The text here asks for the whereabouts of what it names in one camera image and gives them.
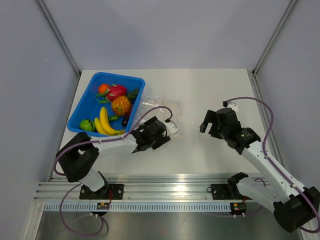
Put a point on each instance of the pink toy dragon fruit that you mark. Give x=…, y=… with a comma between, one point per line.
x=114, y=91

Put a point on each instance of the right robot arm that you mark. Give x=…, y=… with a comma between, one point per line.
x=291, y=202

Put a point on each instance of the blue plastic bin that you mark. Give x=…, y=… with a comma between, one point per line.
x=89, y=106

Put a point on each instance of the green toy watermelon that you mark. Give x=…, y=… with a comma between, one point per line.
x=87, y=125

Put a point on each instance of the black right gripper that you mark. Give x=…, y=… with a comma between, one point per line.
x=211, y=117

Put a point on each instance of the toy orange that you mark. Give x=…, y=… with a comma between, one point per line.
x=103, y=88

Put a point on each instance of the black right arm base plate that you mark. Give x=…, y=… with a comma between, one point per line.
x=220, y=191

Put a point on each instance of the clear dotted zip top bag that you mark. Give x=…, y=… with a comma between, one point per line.
x=162, y=108

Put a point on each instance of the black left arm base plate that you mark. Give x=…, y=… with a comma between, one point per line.
x=112, y=191

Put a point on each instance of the aluminium mounting rail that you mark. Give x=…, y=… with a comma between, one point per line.
x=143, y=188

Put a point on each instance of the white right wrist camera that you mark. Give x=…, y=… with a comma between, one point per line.
x=230, y=104

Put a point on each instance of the orange toy pineapple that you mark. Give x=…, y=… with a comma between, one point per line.
x=121, y=105

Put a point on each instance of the white slotted cable duct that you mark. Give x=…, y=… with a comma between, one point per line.
x=148, y=207

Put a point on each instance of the green toy pepper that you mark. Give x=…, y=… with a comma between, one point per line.
x=113, y=118

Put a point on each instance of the yellow toy banana bunch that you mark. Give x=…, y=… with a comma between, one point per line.
x=103, y=126

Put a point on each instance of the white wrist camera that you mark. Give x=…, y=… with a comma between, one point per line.
x=172, y=128
x=230, y=104

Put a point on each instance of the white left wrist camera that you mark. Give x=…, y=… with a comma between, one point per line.
x=172, y=128

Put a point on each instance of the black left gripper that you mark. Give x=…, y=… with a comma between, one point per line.
x=162, y=139

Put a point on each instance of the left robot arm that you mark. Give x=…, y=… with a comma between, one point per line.
x=78, y=156

